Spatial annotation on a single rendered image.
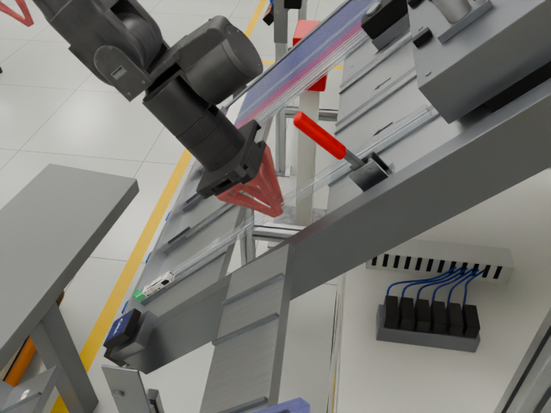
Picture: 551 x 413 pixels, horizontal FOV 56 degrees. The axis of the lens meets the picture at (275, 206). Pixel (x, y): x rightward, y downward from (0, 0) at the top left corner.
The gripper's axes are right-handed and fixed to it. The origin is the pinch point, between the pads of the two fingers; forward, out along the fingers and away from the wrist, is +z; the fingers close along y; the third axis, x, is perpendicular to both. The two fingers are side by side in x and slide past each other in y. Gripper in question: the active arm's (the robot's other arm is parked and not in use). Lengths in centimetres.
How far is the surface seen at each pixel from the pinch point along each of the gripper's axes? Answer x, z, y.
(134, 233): 110, 31, 86
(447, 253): -5.4, 38.7, 23.2
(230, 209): 12.7, 2.5, 10.1
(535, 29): -32.3, -6.6, -6.0
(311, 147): 35, 40, 95
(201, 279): 14.3, 2.7, -3.4
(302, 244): -5.5, -0.1, -9.8
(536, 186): -21, 57, 53
